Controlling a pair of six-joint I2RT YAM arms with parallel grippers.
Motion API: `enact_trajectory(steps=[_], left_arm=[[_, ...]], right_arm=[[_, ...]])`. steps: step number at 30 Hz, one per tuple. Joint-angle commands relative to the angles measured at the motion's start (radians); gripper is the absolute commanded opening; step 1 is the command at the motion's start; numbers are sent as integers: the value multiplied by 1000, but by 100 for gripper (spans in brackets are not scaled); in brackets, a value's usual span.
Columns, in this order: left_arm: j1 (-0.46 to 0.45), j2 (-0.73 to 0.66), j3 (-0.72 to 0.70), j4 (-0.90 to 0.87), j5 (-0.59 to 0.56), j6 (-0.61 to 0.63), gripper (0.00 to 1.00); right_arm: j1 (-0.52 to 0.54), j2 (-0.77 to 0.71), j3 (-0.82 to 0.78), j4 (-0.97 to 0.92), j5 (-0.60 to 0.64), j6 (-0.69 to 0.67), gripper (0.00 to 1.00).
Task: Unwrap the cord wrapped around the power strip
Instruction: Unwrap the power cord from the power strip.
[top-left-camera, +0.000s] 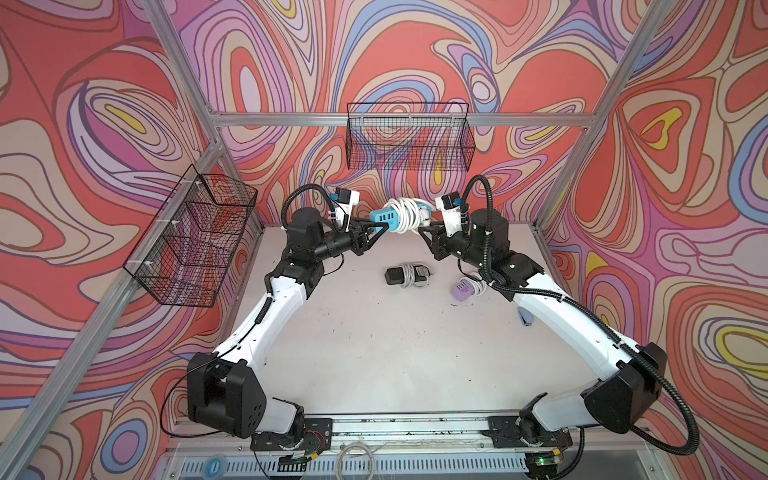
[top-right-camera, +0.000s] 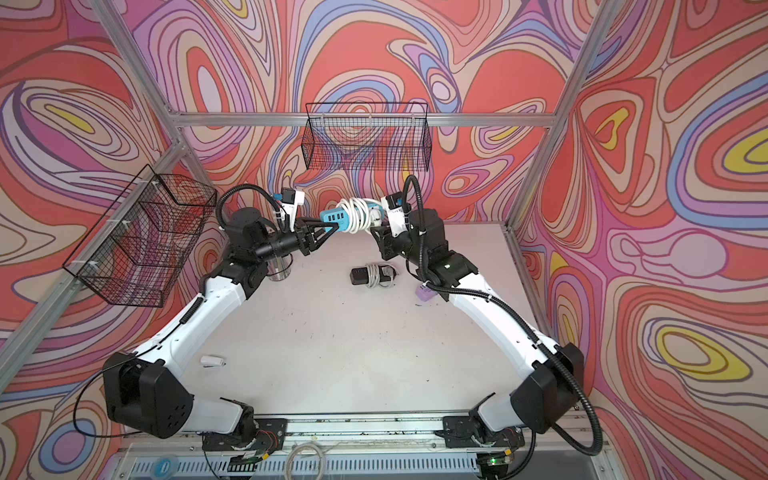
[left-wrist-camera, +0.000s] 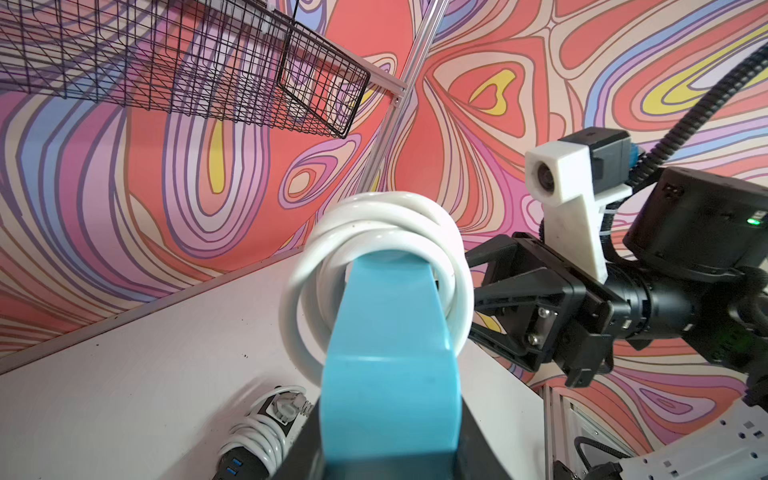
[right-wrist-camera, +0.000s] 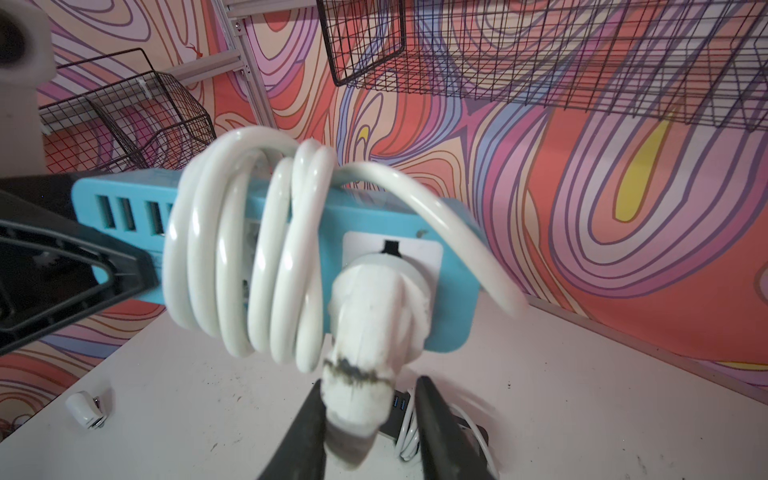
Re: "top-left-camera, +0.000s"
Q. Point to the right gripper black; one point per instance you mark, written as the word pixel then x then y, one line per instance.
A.
pixel 438 236

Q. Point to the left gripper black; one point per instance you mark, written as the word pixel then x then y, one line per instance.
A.
pixel 356 238

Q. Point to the blue power strip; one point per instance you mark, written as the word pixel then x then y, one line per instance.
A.
pixel 403 215

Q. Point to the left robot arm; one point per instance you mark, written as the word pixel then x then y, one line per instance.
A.
pixel 223 391

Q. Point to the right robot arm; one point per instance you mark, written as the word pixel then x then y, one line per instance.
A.
pixel 628 377

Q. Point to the black power strip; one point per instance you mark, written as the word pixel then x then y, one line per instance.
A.
pixel 408 275

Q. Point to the purple power strip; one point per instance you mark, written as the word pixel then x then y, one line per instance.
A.
pixel 467 288

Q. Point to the small blue plug cover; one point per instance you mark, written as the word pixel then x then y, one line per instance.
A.
pixel 526 317

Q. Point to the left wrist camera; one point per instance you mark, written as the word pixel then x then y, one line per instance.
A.
pixel 343 200

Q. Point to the black wire basket back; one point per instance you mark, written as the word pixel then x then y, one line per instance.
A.
pixel 409 136

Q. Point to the black wire basket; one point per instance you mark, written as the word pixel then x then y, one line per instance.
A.
pixel 201 224
pixel 409 136

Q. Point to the black wire basket left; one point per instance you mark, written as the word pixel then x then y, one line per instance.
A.
pixel 201 224

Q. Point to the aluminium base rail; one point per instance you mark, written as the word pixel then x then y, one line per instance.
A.
pixel 435 445

